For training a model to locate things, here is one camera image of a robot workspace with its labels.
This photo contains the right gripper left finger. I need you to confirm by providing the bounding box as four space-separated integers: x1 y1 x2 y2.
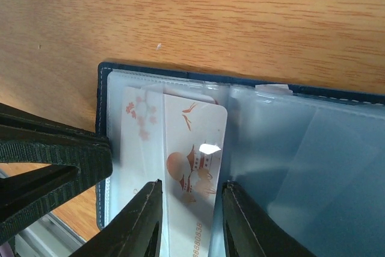
72 179 163 257

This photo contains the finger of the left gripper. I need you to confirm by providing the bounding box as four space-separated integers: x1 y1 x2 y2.
1 104 112 242

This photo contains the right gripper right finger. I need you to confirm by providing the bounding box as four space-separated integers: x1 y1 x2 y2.
221 181 310 257

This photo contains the dark blue card holder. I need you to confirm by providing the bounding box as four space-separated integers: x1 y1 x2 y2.
96 62 384 256

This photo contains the white card with pagoda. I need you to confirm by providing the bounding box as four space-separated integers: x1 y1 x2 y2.
164 95 227 256

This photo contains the aluminium front rail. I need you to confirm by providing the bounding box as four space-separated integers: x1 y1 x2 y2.
15 213 86 257

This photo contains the white card with blossoms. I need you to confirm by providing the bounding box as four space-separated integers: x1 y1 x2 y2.
120 85 217 185

